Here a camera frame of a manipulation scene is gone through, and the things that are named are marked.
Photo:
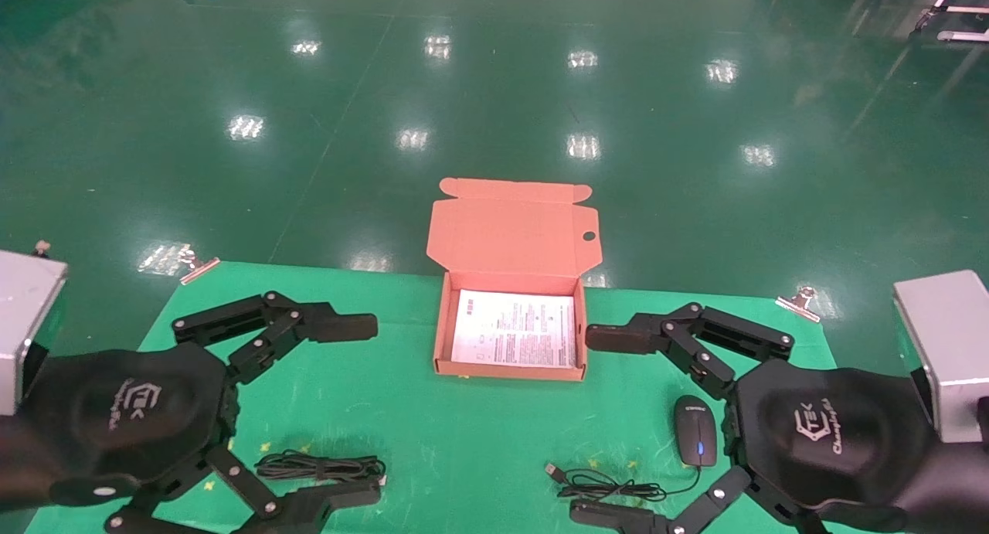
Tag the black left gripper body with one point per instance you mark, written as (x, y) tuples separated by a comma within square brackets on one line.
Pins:
[(131, 410)]

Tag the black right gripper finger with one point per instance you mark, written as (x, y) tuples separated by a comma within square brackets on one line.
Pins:
[(618, 338), (695, 515)]

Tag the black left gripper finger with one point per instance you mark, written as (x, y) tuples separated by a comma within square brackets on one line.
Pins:
[(340, 328), (309, 507)]

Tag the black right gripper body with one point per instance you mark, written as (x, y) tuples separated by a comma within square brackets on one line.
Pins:
[(819, 433)]

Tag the orange cardboard box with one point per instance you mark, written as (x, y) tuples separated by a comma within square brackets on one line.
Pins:
[(510, 236)]

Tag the white printed instruction sheet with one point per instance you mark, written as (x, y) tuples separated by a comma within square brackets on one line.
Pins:
[(514, 329)]

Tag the silver metal binder clip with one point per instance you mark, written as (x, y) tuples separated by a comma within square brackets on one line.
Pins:
[(800, 304), (199, 269)]

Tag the green table mat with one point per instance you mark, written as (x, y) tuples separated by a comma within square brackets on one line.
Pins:
[(463, 433)]

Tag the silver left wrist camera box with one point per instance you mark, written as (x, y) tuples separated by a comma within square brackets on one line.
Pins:
[(23, 318)]

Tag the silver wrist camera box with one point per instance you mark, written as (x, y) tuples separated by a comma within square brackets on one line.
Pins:
[(23, 318), (950, 348)]

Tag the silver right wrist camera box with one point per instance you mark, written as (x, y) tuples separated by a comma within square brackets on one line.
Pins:
[(950, 348)]

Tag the white metal frame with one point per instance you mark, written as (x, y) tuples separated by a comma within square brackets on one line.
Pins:
[(962, 8)]

